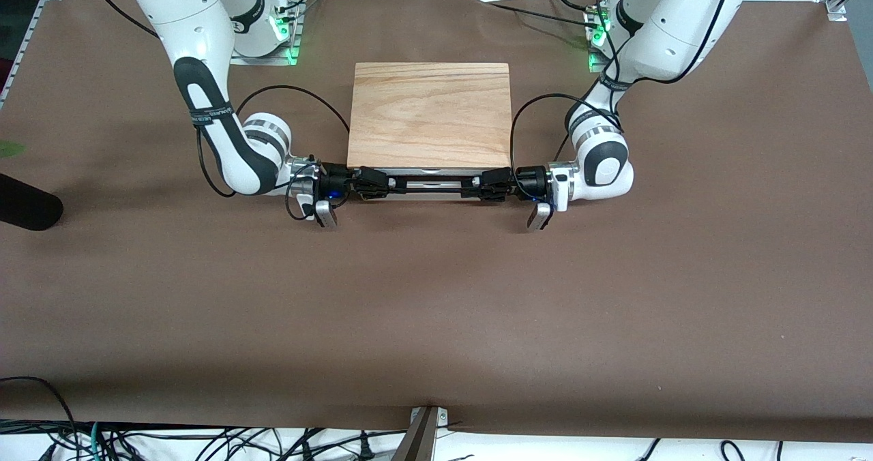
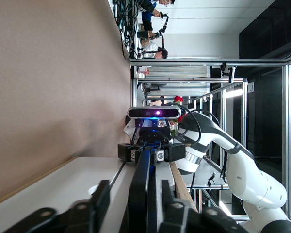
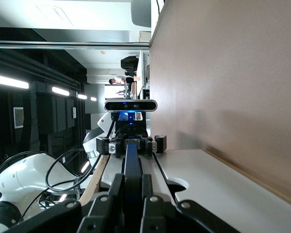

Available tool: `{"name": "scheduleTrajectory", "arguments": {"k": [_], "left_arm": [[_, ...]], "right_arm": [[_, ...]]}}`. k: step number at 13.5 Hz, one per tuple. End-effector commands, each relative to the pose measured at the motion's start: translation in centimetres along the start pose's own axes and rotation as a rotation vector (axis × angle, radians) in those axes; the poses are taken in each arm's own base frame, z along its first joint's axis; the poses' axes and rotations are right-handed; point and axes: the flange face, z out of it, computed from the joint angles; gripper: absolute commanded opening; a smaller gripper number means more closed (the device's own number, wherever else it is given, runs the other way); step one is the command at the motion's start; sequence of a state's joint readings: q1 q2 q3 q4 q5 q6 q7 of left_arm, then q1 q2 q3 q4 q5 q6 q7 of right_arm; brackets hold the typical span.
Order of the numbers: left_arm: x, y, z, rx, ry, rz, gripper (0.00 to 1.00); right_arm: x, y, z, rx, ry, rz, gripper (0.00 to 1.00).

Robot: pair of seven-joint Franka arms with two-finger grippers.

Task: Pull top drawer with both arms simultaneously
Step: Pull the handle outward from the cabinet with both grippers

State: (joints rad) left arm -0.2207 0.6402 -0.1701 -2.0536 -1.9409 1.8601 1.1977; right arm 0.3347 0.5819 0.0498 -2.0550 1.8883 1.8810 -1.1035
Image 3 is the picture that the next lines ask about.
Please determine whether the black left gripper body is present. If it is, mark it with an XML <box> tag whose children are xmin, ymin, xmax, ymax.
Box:
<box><xmin>111</xmin><ymin>123</ymin><xmax>153</xmax><ymax>140</ymax></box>

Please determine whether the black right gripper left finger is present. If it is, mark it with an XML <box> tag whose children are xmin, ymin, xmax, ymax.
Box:
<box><xmin>4</xmin><ymin>173</ymin><xmax>126</xmax><ymax>233</ymax></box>

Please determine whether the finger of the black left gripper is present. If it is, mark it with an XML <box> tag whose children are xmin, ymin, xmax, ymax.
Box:
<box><xmin>96</xmin><ymin>136</ymin><xmax>127</xmax><ymax>158</ymax></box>
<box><xmin>137</xmin><ymin>134</ymin><xmax>167</xmax><ymax>156</ymax></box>

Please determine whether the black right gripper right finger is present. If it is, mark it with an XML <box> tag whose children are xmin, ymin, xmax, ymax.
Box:
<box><xmin>140</xmin><ymin>174</ymin><xmax>241</xmax><ymax>233</ymax></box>

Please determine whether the wooden drawer cabinet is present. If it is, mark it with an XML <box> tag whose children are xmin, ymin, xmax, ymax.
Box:
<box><xmin>79</xmin><ymin>148</ymin><xmax>291</xmax><ymax>211</ymax></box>

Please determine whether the person in white shirt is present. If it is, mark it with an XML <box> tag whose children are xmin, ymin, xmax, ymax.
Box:
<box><xmin>108</xmin><ymin>75</ymin><xmax>127</xmax><ymax>86</ymax></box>

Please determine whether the black office chair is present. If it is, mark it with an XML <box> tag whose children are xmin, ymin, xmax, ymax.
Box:
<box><xmin>120</xmin><ymin>55</ymin><xmax>139</xmax><ymax>76</ymax></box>

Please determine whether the white table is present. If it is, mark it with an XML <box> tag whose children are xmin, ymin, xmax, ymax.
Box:
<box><xmin>157</xmin><ymin>148</ymin><xmax>291</xmax><ymax>233</ymax></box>

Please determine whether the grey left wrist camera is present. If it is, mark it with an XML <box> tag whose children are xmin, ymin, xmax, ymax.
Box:
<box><xmin>104</xmin><ymin>99</ymin><xmax>158</xmax><ymax>113</ymax></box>

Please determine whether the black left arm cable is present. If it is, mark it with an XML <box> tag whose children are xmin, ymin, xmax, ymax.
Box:
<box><xmin>0</xmin><ymin>114</ymin><xmax>117</xmax><ymax>219</ymax></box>

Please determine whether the white framed wall grille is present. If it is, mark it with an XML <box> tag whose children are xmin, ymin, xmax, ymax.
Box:
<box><xmin>13</xmin><ymin>106</ymin><xmax>25</xmax><ymax>129</ymax></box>

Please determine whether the aluminium profile frame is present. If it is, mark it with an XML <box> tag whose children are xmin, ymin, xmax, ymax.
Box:
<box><xmin>0</xmin><ymin>40</ymin><xmax>151</xmax><ymax>50</ymax></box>

